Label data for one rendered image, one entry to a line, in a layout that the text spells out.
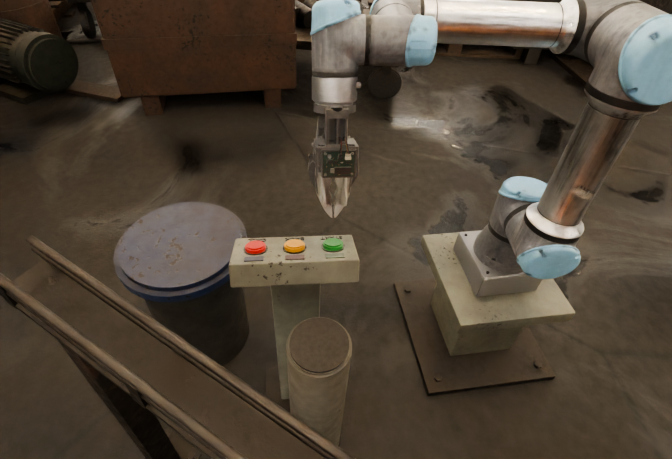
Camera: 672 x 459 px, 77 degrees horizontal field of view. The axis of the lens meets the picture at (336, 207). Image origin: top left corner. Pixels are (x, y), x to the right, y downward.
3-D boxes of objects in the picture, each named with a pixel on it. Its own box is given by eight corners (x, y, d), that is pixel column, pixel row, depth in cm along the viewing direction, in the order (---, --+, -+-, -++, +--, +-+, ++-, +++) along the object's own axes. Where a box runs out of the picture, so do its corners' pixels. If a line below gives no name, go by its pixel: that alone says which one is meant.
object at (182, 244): (256, 378, 124) (241, 289, 95) (143, 386, 120) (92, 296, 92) (261, 290, 147) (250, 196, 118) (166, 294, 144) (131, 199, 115)
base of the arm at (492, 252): (466, 234, 119) (474, 207, 113) (517, 233, 121) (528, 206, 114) (484, 274, 108) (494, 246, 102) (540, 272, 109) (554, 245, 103)
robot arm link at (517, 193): (527, 211, 113) (545, 169, 104) (546, 246, 102) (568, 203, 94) (483, 209, 113) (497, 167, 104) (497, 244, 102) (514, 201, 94)
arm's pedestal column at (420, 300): (393, 285, 151) (404, 235, 134) (497, 275, 157) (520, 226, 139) (427, 396, 122) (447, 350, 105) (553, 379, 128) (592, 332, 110)
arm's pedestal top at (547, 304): (420, 243, 131) (422, 234, 129) (515, 235, 136) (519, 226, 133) (457, 334, 108) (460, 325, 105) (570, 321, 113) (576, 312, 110)
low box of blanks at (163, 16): (283, 56, 296) (278, -51, 252) (298, 107, 244) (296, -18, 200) (142, 62, 279) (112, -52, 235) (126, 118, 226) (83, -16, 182)
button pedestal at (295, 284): (342, 413, 117) (361, 272, 76) (255, 419, 115) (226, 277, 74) (337, 359, 129) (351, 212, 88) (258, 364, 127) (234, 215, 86)
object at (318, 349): (340, 470, 107) (356, 373, 72) (293, 474, 106) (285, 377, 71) (336, 421, 116) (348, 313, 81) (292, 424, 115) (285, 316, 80)
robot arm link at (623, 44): (543, 242, 103) (673, 3, 69) (569, 289, 92) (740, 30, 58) (495, 239, 103) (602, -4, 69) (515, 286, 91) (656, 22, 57)
